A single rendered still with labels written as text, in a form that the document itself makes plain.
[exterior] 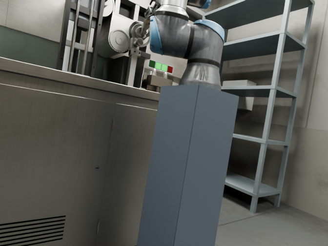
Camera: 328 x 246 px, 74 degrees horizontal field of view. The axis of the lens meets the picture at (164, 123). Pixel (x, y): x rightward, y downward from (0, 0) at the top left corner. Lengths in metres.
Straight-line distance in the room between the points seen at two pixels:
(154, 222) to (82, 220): 0.39
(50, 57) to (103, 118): 0.69
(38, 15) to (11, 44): 0.23
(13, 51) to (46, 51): 0.17
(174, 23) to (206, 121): 0.33
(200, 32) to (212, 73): 0.14
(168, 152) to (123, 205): 0.50
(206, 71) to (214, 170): 0.33
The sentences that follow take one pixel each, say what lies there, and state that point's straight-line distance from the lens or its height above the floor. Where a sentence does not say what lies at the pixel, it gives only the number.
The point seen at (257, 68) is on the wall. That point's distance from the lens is 3.34.
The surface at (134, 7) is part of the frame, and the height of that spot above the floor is 1.56.
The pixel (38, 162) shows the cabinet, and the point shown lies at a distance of 0.97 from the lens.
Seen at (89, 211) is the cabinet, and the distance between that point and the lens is 1.09.
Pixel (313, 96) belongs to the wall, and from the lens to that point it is 2.94.
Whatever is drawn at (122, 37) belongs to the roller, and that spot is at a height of 1.20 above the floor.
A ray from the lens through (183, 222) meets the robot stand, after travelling 0.74.
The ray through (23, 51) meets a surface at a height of 1.03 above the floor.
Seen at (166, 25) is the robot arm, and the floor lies 1.08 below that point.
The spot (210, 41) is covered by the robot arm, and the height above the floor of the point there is 1.06.
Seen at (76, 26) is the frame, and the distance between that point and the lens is 1.14.
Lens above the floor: 0.79
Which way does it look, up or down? 2 degrees down
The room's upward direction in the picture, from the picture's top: 9 degrees clockwise
